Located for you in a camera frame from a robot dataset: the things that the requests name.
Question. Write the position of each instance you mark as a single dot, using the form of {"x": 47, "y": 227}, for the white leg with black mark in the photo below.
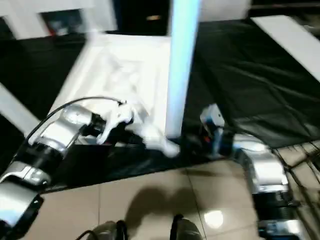
{"x": 182, "y": 62}

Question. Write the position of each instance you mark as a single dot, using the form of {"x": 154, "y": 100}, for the white plastic table top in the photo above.
{"x": 125, "y": 50}

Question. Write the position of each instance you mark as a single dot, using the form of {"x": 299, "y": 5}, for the white plastic table leg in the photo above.
{"x": 15, "y": 105}
{"x": 88, "y": 22}

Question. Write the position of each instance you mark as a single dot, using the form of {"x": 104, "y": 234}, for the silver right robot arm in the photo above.
{"x": 267, "y": 170}

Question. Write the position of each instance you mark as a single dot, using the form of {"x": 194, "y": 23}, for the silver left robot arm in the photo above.
{"x": 57, "y": 130}

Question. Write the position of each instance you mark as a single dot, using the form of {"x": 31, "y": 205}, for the black work mat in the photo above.
{"x": 250, "y": 75}

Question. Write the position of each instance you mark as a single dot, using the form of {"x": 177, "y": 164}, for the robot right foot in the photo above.
{"x": 186, "y": 230}

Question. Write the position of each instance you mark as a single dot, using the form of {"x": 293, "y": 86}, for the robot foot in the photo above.
{"x": 186, "y": 230}
{"x": 107, "y": 231}

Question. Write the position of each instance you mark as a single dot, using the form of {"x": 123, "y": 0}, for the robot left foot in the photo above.
{"x": 107, "y": 231}

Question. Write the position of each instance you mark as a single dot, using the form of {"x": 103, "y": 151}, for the white flat board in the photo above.
{"x": 287, "y": 40}

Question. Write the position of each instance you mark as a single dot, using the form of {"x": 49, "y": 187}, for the white sideboard with glass doors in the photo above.
{"x": 25, "y": 10}

